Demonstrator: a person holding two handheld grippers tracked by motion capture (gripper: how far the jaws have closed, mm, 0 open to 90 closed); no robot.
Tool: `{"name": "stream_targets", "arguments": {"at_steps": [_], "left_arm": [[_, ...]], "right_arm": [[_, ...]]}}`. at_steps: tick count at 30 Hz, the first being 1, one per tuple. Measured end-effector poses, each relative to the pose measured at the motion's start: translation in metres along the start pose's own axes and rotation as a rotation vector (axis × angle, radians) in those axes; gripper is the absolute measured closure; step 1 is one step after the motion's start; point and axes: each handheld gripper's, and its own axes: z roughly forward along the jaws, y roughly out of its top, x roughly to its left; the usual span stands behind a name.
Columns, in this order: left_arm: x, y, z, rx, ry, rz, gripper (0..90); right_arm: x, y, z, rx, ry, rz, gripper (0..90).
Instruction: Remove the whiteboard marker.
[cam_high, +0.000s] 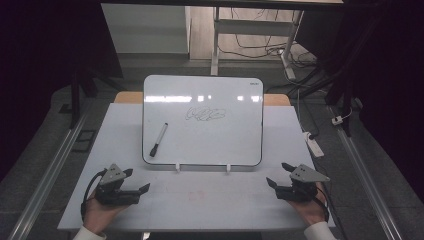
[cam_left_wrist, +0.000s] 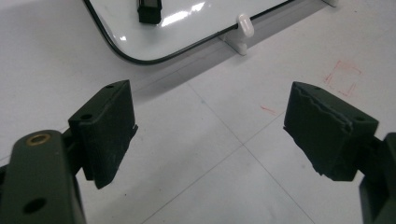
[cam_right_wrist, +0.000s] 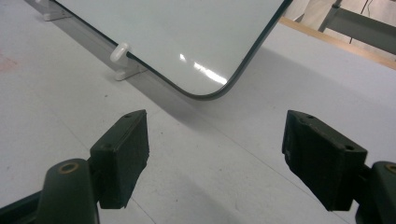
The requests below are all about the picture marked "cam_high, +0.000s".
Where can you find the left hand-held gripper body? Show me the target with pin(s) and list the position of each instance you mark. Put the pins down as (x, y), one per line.
(115, 195)

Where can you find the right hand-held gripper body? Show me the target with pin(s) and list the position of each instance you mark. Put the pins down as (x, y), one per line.
(301, 191)

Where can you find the black and white marker pen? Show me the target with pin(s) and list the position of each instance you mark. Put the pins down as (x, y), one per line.
(160, 138)

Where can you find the person's right hand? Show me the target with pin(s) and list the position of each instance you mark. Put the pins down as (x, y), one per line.
(313, 213)

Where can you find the person's left hand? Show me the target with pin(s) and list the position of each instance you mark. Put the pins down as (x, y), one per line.
(98, 216)

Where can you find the white power strip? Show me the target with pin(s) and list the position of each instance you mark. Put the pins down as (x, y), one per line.
(314, 145)

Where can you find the black plug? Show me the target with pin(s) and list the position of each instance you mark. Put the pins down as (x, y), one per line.
(312, 136)

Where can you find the white whiteboard support clip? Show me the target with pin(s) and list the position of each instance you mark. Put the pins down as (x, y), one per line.
(228, 168)
(177, 167)

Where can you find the small white adapter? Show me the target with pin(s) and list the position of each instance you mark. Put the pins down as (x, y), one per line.
(337, 120)

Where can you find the white whiteboard with black rim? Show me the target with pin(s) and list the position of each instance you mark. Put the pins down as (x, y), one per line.
(213, 140)

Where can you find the wooden table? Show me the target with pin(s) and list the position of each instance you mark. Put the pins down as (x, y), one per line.
(128, 97)

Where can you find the black metal stand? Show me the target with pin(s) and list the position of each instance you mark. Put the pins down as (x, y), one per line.
(76, 100)
(336, 90)

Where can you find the dark curtain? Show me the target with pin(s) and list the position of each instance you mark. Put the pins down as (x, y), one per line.
(36, 66)
(390, 83)

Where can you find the white cabinet panel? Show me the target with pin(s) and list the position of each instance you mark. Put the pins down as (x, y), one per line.
(143, 28)

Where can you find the aluminium floor rail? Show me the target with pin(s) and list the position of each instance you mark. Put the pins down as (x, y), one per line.
(46, 180)
(366, 176)

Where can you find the white desk frame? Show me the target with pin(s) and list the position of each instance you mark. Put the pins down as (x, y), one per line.
(253, 27)

